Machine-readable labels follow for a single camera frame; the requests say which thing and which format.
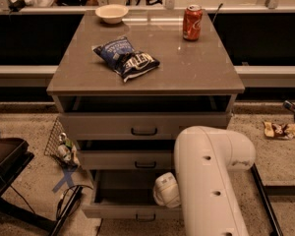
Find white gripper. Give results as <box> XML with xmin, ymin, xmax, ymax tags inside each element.
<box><xmin>153</xmin><ymin>172</ymin><xmax>181</xmax><ymax>208</ymax></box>

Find grey drawer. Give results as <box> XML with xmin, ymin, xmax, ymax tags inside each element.
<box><xmin>77</xmin><ymin>150</ymin><xmax>173</xmax><ymax>170</ymax></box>
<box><xmin>82</xmin><ymin>170</ymin><xmax>182</xmax><ymax>222</ymax></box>
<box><xmin>59</xmin><ymin>113</ymin><xmax>231</xmax><ymax>141</ymax></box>

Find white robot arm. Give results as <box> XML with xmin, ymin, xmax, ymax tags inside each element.
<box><xmin>153</xmin><ymin>126</ymin><xmax>256</xmax><ymax>236</ymax></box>

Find grey drawer cabinet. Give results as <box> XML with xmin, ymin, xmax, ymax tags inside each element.
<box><xmin>46</xmin><ymin>9</ymin><xmax>246</xmax><ymax>195</ymax></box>

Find black floor bar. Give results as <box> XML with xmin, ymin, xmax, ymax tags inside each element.
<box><xmin>251</xmin><ymin>165</ymin><xmax>283</xmax><ymax>236</ymax></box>

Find small bottles in basket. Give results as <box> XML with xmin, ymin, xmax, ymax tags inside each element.
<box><xmin>57</xmin><ymin>133</ymin><xmax>80</xmax><ymax>166</ymax></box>

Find brown snack wrapper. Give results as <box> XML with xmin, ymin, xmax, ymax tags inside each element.
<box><xmin>264</xmin><ymin>121</ymin><xmax>295</xmax><ymax>140</ymax></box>

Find blue kettle chips bag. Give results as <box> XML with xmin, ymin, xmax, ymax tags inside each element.
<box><xmin>92</xmin><ymin>36</ymin><xmax>160</xmax><ymax>83</ymax></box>

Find blue can on floor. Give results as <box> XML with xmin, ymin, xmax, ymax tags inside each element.
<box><xmin>282</xmin><ymin>99</ymin><xmax>295</xmax><ymax>126</ymax></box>

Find orange soda can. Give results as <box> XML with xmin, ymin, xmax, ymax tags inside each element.
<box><xmin>183</xmin><ymin>5</ymin><xmax>203</xmax><ymax>41</ymax></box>

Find white bowl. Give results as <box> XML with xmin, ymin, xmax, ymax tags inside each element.
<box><xmin>95</xmin><ymin>4</ymin><xmax>129</xmax><ymax>25</ymax></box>

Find black cable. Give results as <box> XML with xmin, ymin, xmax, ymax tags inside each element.
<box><xmin>9</xmin><ymin>184</ymin><xmax>104</xmax><ymax>236</ymax></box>

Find wire mesh basket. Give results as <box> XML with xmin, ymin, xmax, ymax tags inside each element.
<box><xmin>44</xmin><ymin>119</ymin><xmax>75</xmax><ymax>167</ymax></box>

